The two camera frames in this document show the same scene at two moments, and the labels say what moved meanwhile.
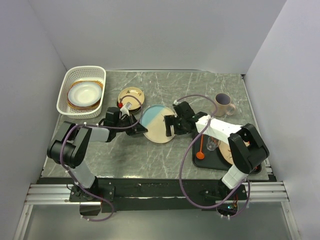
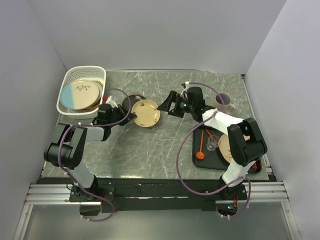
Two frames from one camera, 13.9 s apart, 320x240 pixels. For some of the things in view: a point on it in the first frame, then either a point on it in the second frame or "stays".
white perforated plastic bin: [72, 74] stays
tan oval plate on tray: [225, 150] stays
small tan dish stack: [134, 91] to [147, 113]
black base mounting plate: [175, 194] stays
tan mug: [222, 101] stays
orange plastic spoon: [200, 155] stays
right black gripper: [171, 120] to [176, 98]
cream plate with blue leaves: [152, 117] to [79, 94]
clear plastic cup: [212, 143] stays
